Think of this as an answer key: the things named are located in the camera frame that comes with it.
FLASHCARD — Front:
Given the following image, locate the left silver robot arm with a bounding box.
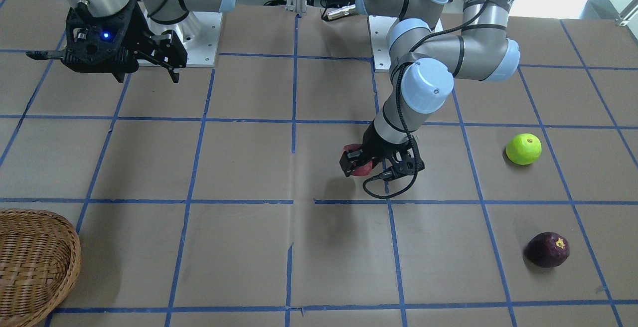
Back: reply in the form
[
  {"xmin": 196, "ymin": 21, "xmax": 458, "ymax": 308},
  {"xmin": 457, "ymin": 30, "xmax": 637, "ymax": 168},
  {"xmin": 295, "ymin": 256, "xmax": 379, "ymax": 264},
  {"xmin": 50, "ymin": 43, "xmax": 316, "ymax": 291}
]
[{"xmin": 340, "ymin": 0, "xmax": 520, "ymax": 180}]

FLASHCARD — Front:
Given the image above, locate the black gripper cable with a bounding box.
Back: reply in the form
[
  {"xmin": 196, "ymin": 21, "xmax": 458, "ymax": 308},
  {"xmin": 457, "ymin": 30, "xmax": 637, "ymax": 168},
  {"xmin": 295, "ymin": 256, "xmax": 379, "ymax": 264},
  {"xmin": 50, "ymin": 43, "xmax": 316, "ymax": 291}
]
[{"xmin": 362, "ymin": 138, "xmax": 419, "ymax": 199}]

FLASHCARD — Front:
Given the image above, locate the dark purple apple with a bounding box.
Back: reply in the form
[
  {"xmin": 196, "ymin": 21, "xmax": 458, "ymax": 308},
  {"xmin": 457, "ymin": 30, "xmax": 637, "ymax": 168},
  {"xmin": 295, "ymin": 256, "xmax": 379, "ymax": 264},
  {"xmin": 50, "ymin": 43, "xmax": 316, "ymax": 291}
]
[{"xmin": 523, "ymin": 232, "xmax": 571, "ymax": 268}]

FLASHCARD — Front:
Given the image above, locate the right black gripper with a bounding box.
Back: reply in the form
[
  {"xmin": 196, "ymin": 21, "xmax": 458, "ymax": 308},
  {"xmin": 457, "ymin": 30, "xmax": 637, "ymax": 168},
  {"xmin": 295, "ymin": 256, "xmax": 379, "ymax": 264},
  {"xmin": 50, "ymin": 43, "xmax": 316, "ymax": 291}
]
[{"xmin": 26, "ymin": 0, "xmax": 187, "ymax": 83}]

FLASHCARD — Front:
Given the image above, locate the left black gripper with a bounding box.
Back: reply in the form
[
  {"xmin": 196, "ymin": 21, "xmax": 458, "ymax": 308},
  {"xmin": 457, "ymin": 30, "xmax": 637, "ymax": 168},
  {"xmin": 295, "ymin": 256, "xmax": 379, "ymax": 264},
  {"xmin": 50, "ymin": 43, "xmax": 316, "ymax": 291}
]
[{"xmin": 339, "ymin": 121, "xmax": 425, "ymax": 178}]

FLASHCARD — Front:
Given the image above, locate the woven wicker basket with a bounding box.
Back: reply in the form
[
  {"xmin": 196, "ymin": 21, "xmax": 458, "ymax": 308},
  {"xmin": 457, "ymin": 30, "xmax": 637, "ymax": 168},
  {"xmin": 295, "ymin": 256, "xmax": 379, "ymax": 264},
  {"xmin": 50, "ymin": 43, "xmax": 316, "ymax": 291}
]
[{"xmin": 0, "ymin": 209, "xmax": 82, "ymax": 327}]

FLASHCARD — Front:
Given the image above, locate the red apple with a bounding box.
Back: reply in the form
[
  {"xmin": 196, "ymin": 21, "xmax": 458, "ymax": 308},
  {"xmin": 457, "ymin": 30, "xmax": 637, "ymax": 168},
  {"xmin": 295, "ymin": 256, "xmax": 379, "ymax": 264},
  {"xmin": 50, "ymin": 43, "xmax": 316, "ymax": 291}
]
[{"xmin": 339, "ymin": 144, "xmax": 378, "ymax": 177}]

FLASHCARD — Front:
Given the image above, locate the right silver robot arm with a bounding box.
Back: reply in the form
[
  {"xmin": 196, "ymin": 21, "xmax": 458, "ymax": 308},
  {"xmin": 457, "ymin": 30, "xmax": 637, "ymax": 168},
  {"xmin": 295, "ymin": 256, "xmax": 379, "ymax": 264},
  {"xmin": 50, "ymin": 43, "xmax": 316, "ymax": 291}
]
[{"xmin": 25, "ymin": 0, "xmax": 237, "ymax": 85}]

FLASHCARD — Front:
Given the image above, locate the green apple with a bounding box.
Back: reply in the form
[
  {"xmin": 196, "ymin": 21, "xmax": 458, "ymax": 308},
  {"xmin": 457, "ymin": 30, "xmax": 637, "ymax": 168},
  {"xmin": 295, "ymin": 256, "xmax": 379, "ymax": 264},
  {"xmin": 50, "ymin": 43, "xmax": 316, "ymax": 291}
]
[{"xmin": 504, "ymin": 133, "xmax": 542, "ymax": 165}]

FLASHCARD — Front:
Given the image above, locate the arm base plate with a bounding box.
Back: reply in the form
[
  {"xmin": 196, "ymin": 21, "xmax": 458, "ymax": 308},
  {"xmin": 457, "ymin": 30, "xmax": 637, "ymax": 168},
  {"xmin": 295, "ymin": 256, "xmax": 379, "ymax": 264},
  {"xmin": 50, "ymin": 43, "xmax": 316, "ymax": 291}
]
[
  {"xmin": 146, "ymin": 11, "xmax": 224, "ymax": 68},
  {"xmin": 368, "ymin": 15, "xmax": 453, "ymax": 73}
]

